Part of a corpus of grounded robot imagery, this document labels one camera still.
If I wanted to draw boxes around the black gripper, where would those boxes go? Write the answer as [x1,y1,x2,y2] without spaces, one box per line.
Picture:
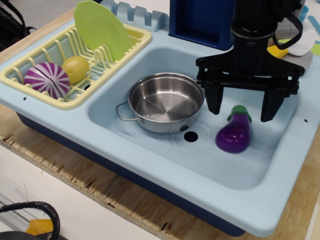
[196,39,305,123]

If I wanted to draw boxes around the purple toy eggplant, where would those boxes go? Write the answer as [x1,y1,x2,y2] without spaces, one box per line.
[215,105,252,154]

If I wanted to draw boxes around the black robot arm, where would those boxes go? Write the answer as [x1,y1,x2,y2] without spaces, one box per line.
[195,0,305,122]

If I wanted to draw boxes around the stainless steel pot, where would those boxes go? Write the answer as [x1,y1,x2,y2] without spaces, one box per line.
[116,72,205,134]

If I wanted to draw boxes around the grey toy faucet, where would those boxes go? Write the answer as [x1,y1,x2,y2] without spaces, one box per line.
[275,18,313,70]

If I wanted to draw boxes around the dark blue plastic box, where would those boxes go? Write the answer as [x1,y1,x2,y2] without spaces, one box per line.
[169,0,236,51]

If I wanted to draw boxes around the light blue toy sink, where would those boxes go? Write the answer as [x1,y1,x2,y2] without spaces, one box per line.
[0,30,320,237]

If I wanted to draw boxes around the blue plastic cup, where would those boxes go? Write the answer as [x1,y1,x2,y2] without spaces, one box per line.
[298,5,309,23]

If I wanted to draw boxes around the light blue utensil holder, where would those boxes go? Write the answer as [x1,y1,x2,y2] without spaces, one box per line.
[100,0,170,33]

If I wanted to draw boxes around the green plastic plate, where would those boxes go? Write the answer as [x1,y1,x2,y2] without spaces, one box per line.
[73,0,131,61]

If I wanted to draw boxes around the yellow toy potato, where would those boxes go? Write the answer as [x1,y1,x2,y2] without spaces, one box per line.
[61,56,89,85]

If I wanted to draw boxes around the yellow dish rack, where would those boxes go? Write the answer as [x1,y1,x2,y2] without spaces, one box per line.
[0,24,152,110]

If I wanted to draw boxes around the purple white toy onion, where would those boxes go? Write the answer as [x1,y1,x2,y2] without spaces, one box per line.
[23,62,70,99]

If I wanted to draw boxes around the black bag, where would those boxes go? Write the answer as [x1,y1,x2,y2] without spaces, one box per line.
[0,0,36,52]

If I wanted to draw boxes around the yellow tape piece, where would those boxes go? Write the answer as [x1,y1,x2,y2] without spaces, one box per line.
[25,219,54,236]

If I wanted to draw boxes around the yellow toy utensil handle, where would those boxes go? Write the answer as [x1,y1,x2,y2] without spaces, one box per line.
[267,45,288,59]

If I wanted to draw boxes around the white faucet handle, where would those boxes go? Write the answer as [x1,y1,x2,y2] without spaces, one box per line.
[288,29,316,57]

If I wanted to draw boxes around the black braided cable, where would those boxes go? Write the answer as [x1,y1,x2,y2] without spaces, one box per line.
[0,201,61,240]

